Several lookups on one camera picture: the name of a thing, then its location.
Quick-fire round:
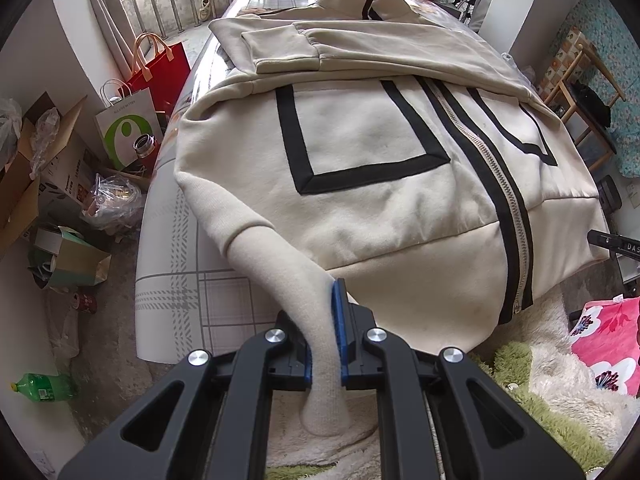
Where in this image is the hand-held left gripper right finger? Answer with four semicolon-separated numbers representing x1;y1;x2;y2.
330;278;586;480

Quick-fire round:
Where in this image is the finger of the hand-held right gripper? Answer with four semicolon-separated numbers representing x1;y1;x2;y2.
587;229;621;252

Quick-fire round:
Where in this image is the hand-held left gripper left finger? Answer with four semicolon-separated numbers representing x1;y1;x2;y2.
57;310;313;480

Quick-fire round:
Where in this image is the beige zip jacket black trim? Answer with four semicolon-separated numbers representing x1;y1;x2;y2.
173;0;608;440

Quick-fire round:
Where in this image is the small black heater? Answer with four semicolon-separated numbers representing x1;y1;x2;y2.
597;176;623;211

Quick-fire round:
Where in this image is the pink floral blanket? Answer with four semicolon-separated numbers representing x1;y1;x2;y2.
570;296;640;398

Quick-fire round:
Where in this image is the white fluffy rug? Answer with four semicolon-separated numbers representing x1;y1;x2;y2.
265;287;618;480

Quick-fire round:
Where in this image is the wooden chair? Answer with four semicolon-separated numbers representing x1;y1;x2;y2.
545;42;626;171

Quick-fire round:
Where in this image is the black bag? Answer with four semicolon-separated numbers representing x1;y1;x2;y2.
570;80;613;128

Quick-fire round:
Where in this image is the green shaggy rug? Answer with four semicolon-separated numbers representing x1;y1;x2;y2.
265;342;616;480

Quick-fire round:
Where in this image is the red drink can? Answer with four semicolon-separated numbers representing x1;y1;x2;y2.
72;291;98;315

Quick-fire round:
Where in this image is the green carton box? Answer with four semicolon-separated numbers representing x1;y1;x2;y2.
27;225;113;291

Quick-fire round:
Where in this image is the green plastic bottle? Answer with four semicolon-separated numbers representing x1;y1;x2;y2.
10;371;78;403

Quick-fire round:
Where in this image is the crumpled clear plastic bag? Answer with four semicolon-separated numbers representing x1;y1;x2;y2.
82;172;146;231

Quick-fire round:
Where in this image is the steel thermos bottle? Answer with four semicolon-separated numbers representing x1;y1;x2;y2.
132;134;161;162

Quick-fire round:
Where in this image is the white paper bag green print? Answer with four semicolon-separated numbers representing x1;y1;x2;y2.
95;80;166;171

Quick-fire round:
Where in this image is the red tote bag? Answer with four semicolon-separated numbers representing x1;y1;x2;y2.
122;32;192;111

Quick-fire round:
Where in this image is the open cardboard box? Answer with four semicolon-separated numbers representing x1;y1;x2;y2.
0;92;101;256

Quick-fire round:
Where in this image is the crumpled clear plastic wrap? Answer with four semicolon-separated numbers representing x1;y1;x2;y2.
30;107;63;176

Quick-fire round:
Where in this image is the white plastic bag green print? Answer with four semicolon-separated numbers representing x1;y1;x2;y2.
0;100;23;161

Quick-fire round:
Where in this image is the grey window curtain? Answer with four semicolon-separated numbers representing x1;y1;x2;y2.
80;0;146;66

